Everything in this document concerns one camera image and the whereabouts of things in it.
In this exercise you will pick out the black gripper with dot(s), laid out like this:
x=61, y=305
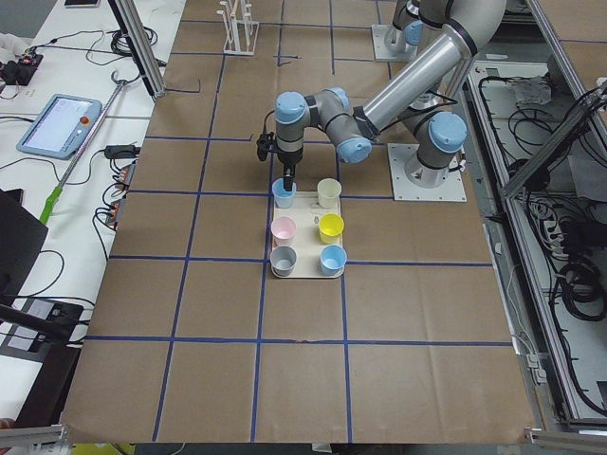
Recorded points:
x=288, y=160

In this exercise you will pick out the light blue plastic cup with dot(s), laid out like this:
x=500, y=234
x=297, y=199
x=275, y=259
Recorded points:
x=283, y=198

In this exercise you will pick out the cream plastic cup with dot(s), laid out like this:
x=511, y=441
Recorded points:
x=328, y=191

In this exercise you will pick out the pink plastic cup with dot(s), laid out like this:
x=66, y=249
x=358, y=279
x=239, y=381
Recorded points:
x=283, y=230

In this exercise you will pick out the yellow plastic cup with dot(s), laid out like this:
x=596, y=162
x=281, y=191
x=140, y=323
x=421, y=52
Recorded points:
x=331, y=226

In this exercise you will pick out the grey plastic cup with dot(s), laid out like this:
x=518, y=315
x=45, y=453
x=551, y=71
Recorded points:
x=283, y=260

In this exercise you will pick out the cream plastic tray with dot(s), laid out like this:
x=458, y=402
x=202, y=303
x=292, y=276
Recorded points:
x=306, y=212

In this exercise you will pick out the black power adapter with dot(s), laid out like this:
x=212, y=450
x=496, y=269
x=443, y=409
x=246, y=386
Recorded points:
x=121, y=151

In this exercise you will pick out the metal reacher grabber tool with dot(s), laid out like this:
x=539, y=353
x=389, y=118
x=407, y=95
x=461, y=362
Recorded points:
x=55, y=194

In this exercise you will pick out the blue teach pendant tablet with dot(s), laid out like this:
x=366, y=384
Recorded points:
x=61, y=127

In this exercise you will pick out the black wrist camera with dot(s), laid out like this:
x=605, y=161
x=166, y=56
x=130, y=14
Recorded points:
x=266, y=145

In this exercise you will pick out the white wire cup rack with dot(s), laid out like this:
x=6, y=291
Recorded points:
x=241, y=29

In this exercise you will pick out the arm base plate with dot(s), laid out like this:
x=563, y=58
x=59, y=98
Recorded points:
x=413, y=182
x=382, y=52

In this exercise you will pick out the aluminium frame post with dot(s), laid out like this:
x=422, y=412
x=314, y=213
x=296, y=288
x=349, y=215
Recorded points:
x=130, y=25

